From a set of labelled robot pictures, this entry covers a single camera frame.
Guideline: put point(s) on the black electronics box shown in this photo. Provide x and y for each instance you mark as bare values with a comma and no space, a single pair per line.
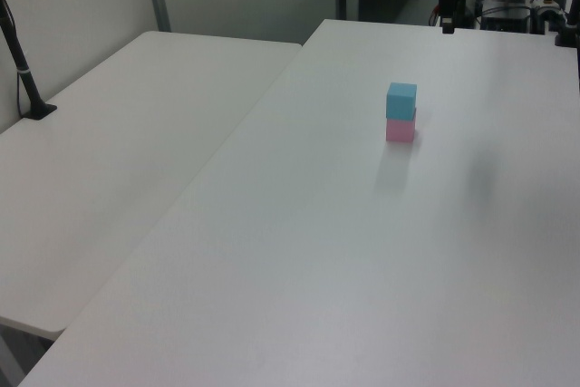
505,19

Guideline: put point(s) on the black clamp pole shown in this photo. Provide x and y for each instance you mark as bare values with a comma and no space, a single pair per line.
569,20

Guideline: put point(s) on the black camera pole with foot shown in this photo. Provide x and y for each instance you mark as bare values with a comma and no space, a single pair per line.
22,74

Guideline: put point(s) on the pink cube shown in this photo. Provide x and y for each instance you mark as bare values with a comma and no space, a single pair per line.
400,129

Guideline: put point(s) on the blue cube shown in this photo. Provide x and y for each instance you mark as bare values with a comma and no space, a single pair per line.
400,100

